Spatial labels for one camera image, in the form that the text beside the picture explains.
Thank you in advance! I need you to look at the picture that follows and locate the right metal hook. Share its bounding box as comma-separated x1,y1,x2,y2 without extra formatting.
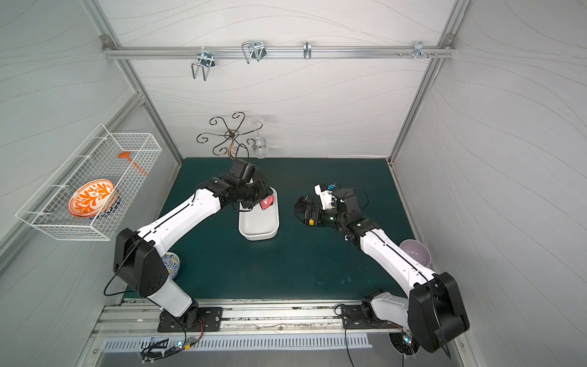
397,41,438,60

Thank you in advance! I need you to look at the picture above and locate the left cable bundle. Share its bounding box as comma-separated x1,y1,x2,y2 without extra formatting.
138,316,206,362

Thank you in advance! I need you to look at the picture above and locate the wine glass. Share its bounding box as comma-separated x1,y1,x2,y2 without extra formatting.
250,119,280,160

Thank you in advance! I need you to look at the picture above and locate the orange white patterned plate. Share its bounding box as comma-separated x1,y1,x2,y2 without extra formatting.
68,179,119,218

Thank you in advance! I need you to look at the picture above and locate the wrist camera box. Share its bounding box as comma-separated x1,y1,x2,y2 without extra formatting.
228,158,256,184
314,182,339,210

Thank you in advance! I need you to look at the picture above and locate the white storage box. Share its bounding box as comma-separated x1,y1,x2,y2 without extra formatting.
238,188,280,241

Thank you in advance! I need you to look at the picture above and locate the white vent strip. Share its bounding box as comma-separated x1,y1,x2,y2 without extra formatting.
102,333,372,353

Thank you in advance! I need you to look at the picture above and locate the copper wire glass stand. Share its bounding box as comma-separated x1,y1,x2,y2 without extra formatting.
196,112,264,160

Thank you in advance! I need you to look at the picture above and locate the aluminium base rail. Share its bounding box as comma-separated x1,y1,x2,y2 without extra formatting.
91,299,469,339

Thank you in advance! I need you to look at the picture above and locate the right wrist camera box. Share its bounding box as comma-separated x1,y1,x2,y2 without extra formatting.
314,182,339,210

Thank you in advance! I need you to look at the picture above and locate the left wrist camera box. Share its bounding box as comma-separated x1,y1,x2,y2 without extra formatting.
228,158,256,184

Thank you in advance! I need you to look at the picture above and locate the pink tape measure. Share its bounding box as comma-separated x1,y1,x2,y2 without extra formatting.
259,194,276,210

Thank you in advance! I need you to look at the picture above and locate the loop metal hook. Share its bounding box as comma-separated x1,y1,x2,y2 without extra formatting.
241,41,267,64

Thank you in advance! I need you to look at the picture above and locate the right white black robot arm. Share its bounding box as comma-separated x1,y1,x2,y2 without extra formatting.
293,197,470,353

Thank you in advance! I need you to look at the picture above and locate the round black floor port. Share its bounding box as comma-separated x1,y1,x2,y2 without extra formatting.
388,332,420,356

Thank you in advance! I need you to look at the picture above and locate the double prong metal hook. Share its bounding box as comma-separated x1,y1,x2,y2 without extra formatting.
191,49,216,81

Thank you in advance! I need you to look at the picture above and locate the small metal hook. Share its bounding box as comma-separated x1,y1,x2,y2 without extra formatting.
303,41,312,60

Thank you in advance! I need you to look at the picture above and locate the aluminium top rail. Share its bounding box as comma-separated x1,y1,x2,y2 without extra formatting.
103,44,456,61

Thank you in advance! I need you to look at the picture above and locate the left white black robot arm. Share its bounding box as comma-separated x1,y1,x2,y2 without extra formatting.
113,176,275,319

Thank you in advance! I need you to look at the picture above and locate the blue patterned plate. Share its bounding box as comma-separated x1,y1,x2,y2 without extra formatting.
161,252,180,279

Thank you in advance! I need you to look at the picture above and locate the white wire basket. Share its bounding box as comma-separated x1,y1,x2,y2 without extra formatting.
16,125,162,241

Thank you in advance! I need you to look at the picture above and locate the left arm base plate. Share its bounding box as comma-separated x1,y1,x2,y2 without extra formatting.
157,307,224,333

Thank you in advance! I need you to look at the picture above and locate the lilac bowl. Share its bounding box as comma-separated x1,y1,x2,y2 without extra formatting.
400,239,432,268

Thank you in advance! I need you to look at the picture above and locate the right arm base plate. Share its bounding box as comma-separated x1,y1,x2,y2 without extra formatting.
334,304,402,330

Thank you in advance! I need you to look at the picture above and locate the orange spatula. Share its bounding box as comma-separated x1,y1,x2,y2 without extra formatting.
118,151,148,177

